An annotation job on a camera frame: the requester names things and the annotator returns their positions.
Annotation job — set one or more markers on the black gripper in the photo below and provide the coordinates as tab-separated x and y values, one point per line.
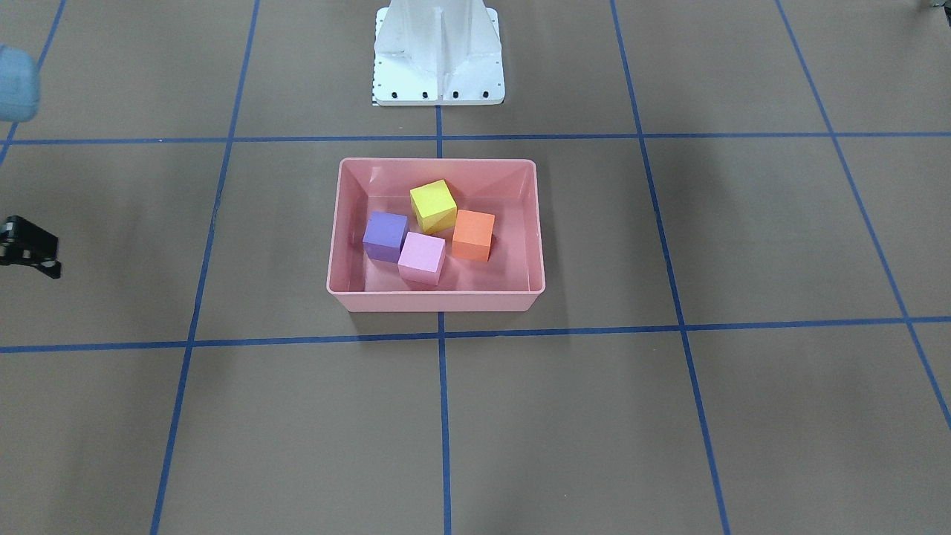
28	244

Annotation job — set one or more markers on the purple foam block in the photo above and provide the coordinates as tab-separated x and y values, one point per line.
384	236

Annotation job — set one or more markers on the light pink foam block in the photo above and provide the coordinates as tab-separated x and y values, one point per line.
421	259

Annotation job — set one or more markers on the yellow foam block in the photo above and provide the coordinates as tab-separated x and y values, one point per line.
434	207

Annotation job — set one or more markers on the orange foam block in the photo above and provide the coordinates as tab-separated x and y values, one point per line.
473	235

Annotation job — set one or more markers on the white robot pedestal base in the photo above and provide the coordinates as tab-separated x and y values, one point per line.
437	53

